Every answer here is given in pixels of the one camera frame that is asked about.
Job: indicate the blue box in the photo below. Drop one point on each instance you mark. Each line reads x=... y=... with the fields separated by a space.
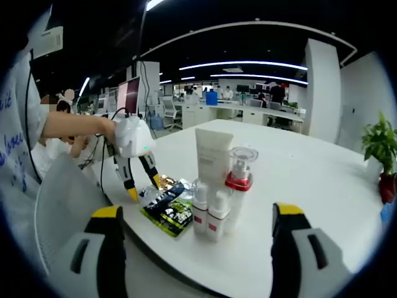
x=211 y=98

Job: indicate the white ceiling air conditioner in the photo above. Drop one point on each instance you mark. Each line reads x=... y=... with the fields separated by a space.
x=51 y=42

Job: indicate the small white skincare bottle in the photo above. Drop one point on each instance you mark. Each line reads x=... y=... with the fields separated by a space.
x=217 y=217
x=200 y=214

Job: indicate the white office workbench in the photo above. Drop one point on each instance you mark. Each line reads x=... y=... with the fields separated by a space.
x=198 y=113

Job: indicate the white office chair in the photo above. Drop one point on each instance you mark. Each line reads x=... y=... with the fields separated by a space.
x=170 y=108

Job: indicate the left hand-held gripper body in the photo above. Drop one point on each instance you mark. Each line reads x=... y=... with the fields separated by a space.
x=136 y=136

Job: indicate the white skincare bottle red collar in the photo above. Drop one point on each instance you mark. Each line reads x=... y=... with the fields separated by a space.
x=239 y=183

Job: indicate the blue water jug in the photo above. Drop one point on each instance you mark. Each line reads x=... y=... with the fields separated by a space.
x=157 y=122

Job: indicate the red pot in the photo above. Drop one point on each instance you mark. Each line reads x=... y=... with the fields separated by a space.
x=389 y=189

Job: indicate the green plant in white pot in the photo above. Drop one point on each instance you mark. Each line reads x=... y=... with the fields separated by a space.
x=381 y=139

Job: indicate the white skincare tube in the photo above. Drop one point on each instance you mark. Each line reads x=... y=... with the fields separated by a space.
x=214 y=149

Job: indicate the small silver skincare sachet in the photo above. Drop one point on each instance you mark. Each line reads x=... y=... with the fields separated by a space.
x=185 y=192

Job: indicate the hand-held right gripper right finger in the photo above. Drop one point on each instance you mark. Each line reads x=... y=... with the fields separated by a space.
x=285 y=248

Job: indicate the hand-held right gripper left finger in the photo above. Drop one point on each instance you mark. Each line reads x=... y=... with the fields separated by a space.
x=108 y=248

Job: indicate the black green skincare sachet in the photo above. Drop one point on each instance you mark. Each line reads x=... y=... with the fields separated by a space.
x=169 y=214

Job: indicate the blue packet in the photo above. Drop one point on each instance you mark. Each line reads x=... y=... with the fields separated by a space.
x=389 y=212

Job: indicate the gold foil skincare sachet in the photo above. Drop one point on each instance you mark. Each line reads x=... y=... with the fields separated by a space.
x=169 y=181

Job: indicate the open white laptop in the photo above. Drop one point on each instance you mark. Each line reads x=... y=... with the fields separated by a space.
x=128 y=94

